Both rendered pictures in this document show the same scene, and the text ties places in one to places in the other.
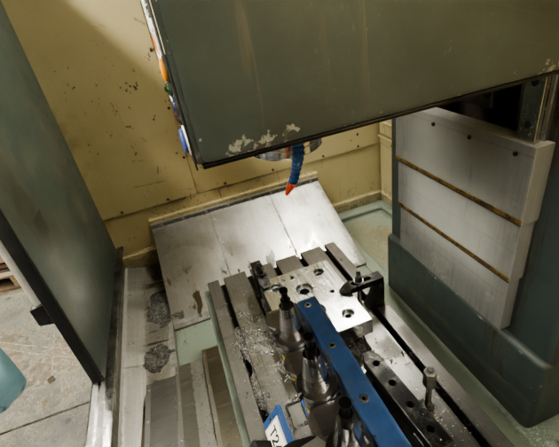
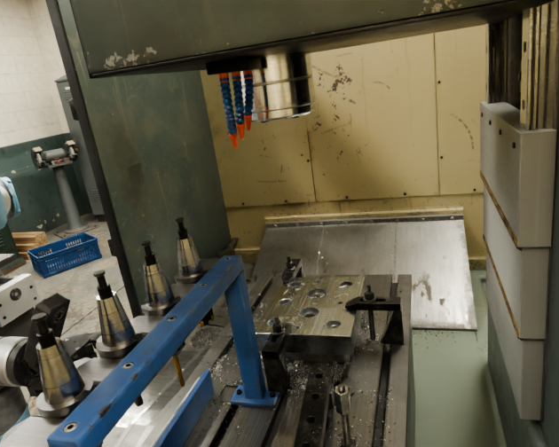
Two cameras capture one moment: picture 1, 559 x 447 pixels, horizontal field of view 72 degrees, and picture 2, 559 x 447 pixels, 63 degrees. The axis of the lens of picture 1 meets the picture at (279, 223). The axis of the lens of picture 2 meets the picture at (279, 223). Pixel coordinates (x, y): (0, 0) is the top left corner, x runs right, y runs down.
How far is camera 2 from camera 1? 59 cm
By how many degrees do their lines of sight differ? 32
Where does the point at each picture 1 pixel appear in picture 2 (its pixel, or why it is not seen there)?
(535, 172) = (526, 169)
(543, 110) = (533, 83)
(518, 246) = (524, 281)
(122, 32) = not seen: hidden behind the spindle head
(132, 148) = (263, 143)
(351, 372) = (188, 302)
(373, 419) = (157, 331)
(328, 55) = not seen: outside the picture
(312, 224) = (429, 266)
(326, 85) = (174, 15)
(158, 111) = not seen: hidden behind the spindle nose
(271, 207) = (391, 236)
